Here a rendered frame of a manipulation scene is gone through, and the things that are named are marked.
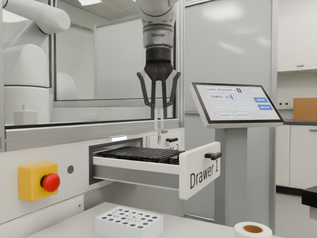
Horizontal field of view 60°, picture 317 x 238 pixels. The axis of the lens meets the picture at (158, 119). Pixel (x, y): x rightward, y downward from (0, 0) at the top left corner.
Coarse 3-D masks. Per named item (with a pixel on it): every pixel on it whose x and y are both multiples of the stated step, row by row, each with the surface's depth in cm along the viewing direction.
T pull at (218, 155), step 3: (207, 153) 76; (210, 153) 76; (213, 153) 76; (216, 153) 75; (219, 153) 76; (207, 156) 75; (210, 156) 75; (213, 156) 72; (216, 156) 73; (219, 156) 76; (213, 159) 72; (216, 159) 73
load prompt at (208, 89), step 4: (208, 88) 164; (212, 88) 165; (216, 88) 166; (220, 88) 167; (224, 88) 168; (228, 88) 169; (232, 88) 170; (236, 88) 171; (240, 88) 173; (244, 88) 174; (208, 92) 162; (212, 92) 163; (216, 92) 164; (220, 92) 165; (224, 92) 166; (228, 92) 167; (232, 92) 168; (236, 92) 169; (240, 92) 170; (244, 92) 171
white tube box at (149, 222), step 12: (108, 216) 61; (120, 216) 61; (144, 216) 61; (156, 216) 61; (96, 228) 60; (108, 228) 58; (120, 228) 56; (132, 228) 55; (144, 228) 54; (156, 228) 58
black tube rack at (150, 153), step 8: (104, 152) 86; (112, 152) 86; (120, 152) 86; (128, 152) 86; (136, 152) 86; (144, 152) 86; (152, 152) 86; (160, 152) 86; (168, 152) 86; (136, 160) 88; (144, 160) 88; (152, 160) 75; (168, 160) 82; (176, 160) 88
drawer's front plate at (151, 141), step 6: (174, 132) 128; (150, 138) 105; (156, 138) 109; (162, 138) 114; (180, 138) 130; (150, 144) 105; (156, 144) 109; (162, 144) 114; (168, 144) 119; (174, 144) 124; (180, 144) 130
